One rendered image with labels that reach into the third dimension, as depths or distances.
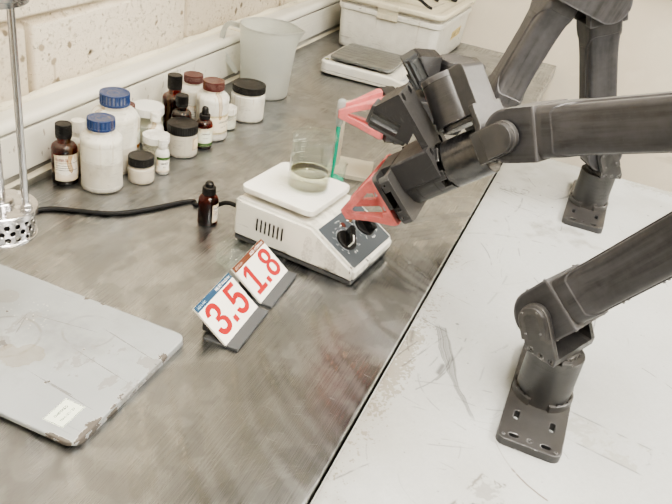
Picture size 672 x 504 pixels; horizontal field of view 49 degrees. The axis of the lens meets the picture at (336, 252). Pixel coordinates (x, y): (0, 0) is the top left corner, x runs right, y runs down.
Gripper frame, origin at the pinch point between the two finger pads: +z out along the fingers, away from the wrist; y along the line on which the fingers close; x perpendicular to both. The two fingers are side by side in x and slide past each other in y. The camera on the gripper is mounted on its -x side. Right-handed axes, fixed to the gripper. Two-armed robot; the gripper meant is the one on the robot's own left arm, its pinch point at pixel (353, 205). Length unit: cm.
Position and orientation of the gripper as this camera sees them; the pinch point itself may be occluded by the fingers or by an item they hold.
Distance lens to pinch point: 95.1
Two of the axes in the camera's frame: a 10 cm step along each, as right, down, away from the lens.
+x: 5.1, 8.1, 2.9
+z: -7.8, 3.0, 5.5
